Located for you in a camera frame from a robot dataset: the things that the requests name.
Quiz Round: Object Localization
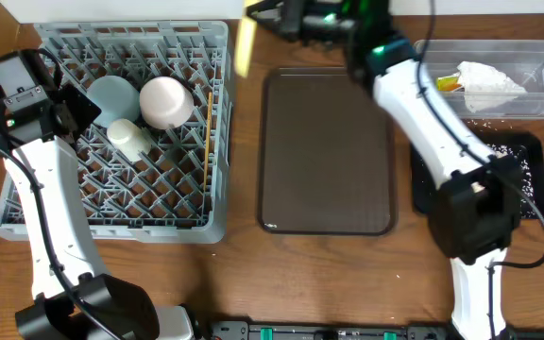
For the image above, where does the light blue bowl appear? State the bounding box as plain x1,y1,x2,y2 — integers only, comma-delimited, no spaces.
87,76,140,128

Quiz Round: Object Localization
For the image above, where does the pile of rice scraps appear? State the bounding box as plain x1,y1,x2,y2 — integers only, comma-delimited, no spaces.
488,144,537,219

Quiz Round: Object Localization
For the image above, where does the white cup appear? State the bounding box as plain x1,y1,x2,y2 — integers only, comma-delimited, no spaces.
107,118,151,162

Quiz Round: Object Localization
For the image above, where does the clear plastic container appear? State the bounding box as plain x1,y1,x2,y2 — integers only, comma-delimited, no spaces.
415,40,544,120

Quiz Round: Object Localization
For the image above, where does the brown serving tray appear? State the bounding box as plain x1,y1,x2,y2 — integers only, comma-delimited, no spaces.
257,67,397,236

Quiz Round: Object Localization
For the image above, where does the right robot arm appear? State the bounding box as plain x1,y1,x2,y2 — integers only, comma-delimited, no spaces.
246,0,520,339

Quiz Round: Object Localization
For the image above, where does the black tray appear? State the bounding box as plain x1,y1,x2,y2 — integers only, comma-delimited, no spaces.
410,130,544,216

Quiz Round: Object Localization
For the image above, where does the wooden chopstick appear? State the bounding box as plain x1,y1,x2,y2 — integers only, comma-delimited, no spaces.
203,91,213,193

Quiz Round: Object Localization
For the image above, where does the grey dishwasher rack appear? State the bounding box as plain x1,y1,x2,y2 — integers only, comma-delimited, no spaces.
0,20,238,245

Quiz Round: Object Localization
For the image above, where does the green orange snack wrapper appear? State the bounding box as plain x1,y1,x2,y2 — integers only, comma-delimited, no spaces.
435,73,465,93

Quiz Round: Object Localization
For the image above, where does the yellow plate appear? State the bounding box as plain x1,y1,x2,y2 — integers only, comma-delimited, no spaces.
233,0,260,78

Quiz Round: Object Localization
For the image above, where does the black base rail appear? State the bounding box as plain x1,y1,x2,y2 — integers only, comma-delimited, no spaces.
210,320,544,340

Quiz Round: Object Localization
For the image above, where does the white tissue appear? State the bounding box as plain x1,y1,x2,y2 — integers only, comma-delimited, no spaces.
457,61,527,113

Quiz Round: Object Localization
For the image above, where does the pink bowl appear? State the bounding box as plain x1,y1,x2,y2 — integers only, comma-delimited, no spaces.
139,76,195,130

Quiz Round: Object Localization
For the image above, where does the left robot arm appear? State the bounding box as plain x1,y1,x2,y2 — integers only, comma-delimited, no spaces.
0,49,203,340

